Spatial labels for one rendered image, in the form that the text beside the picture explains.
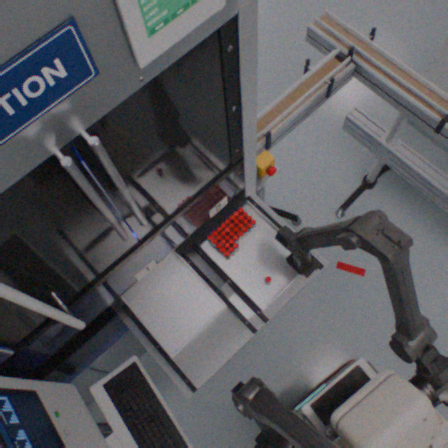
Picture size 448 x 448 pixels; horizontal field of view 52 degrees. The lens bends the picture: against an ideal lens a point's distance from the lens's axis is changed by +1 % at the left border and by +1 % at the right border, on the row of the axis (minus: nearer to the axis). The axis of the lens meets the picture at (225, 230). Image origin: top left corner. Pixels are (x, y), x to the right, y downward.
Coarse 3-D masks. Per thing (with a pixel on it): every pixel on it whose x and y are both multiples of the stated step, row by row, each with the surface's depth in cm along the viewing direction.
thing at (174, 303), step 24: (168, 264) 173; (144, 288) 170; (168, 288) 169; (192, 288) 169; (144, 312) 167; (168, 312) 166; (192, 312) 166; (216, 312) 164; (168, 336) 163; (192, 336) 160
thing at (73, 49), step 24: (72, 24) 68; (48, 48) 68; (72, 48) 71; (0, 72) 65; (24, 72) 68; (48, 72) 71; (72, 72) 74; (96, 72) 78; (0, 96) 68; (24, 96) 71; (48, 96) 74; (0, 120) 71; (24, 120) 74; (0, 144) 74
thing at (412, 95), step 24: (312, 24) 203; (336, 24) 202; (336, 48) 198; (360, 48) 197; (360, 72) 197; (384, 72) 191; (408, 72) 188; (384, 96) 195; (408, 96) 187; (432, 96) 186; (432, 120) 184
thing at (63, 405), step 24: (0, 384) 115; (24, 384) 128; (48, 384) 144; (72, 384) 165; (0, 408) 107; (24, 408) 118; (48, 408) 132; (72, 408) 149; (0, 432) 100; (24, 432) 110; (48, 432) 121; (72, 432) 137; (96, 432) 155
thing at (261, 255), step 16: (256, 208) 175; (256, 224) 176; (272, 224) 173; (208, 240) 175; (240, 240) 174; (256, 240) 174; (272, 240) 174; (224, 256) 173; (240, 256) 172; (256, 256) 172; (272, 256) 171; (224, 272) 170; (240, 272) 170; (256, 272) 170; (272, 272) 169; (288, 272) 169; (240, 288) 167; (256, 288) 167; (272, 288) 167; (256, 304) 163
